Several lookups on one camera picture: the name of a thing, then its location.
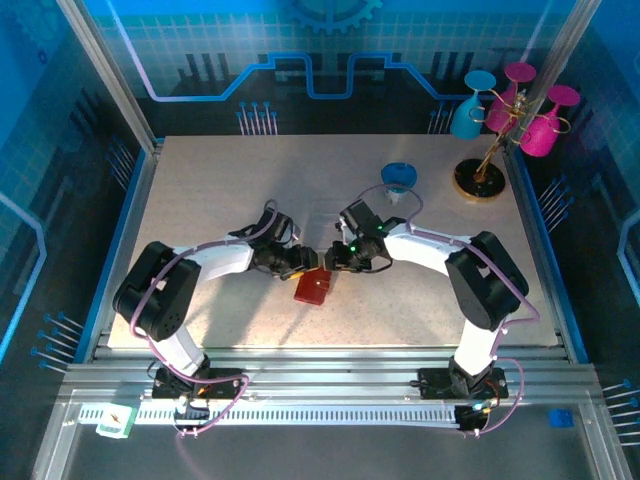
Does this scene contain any red leather card holder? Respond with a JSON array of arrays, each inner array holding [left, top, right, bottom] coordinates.
[[293, 268, 334, 307]]

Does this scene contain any blue goblet with white foot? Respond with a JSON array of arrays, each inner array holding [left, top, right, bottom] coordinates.
[[380, 162, 419, 207]]

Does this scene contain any gold glass rack stand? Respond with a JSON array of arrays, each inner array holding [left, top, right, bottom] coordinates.
[[453, 87, 571, 204]]

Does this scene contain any blue hanging goblet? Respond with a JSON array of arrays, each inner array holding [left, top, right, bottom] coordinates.
[[449, 69, 498, 141]]

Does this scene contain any pink hanging goblet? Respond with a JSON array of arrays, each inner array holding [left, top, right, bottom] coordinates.
[[519, 84, 582, 159], [487, 61, 537, 135]]

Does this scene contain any green and white small box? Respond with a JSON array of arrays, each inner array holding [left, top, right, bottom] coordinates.
[[95, 403, 138, 440]]

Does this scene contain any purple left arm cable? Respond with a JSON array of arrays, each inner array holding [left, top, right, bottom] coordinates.
[[128, 198, 279, 440]]

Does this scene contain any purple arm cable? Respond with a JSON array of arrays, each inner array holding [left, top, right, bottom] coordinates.
[[343, 183, 541, 439], [128, 198, 279, 440]]

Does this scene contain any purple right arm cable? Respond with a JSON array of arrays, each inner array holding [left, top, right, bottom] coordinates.
[[343, 183, 541, 439]]

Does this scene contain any aluminium frame rail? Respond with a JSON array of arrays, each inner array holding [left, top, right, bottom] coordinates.
[[59, 344, 601, 406]]

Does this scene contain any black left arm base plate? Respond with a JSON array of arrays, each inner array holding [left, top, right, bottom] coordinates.
[[151, 366, 250, 401]]

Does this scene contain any white slotted cable duct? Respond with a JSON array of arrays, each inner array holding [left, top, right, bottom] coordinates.
[[78, 403, 461, 427]]

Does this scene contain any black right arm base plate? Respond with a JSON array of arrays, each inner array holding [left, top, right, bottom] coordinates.
[[416, 366, 510, 401]]

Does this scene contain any black controller board with wires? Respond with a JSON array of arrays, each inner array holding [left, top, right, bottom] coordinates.
[[455, 402, 494, 435], [173, 397, 211, 437]]

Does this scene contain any aluminium frame post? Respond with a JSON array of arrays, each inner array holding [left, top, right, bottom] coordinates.
[[55, 0, 161, 154], [502, 0, 604, 156]]

